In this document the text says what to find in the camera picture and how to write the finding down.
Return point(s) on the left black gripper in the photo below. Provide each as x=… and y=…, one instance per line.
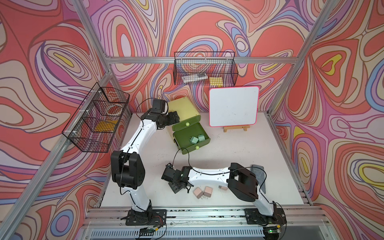
x=171, y=120

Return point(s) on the green circuit board right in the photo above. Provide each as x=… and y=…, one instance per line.
x=272, y=230

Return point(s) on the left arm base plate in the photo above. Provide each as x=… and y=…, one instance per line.
x=148, y=218

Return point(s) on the back black wire basket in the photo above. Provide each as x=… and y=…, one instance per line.
x=214, y=64

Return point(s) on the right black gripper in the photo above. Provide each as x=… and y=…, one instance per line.
x=174, y=188

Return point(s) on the grey box in back basket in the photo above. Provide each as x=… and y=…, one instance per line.
x=194, y=78

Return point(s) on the green plug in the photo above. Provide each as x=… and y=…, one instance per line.
x=194, y=140
x=201, y=138

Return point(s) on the left black wire basket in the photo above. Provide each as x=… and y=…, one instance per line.
x=100, y=104

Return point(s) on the green drawer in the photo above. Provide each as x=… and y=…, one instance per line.
x=182, y=138

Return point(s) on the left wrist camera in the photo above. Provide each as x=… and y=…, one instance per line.
x=158, y=106

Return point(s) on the pink framed whiteboard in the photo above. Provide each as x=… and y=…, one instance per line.
x=233, y=106

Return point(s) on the green circuit board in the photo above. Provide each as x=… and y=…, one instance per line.
x=272, y=230
x=144, y=232

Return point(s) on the yellow item in left basket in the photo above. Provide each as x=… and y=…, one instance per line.
x=105, y=126

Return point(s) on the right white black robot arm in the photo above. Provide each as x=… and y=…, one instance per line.
x=238, y=179

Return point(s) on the pink plug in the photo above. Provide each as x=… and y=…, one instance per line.
x=223, y=188
x=198, y=193
x=208, y=192

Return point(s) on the wooden whiteboard stand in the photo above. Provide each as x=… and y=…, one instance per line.
x=242, y=127

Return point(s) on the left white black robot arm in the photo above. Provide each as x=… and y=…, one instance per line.
x=127, y=167

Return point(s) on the yellow green drawer cabinet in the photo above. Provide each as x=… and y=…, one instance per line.
x=186, y=111

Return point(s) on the green circuit board left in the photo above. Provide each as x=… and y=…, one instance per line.
x=144, y=232

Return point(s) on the grey felt eraser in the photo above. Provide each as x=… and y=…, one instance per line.
x=261, y=176

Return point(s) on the yellow block in back basket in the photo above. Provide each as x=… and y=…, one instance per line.
x=216, y=82

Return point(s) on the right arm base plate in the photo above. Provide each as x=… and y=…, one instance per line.
x=253, y=217

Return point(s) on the black wire basket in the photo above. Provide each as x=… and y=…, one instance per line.
x=214, y=64
x=100, y=104

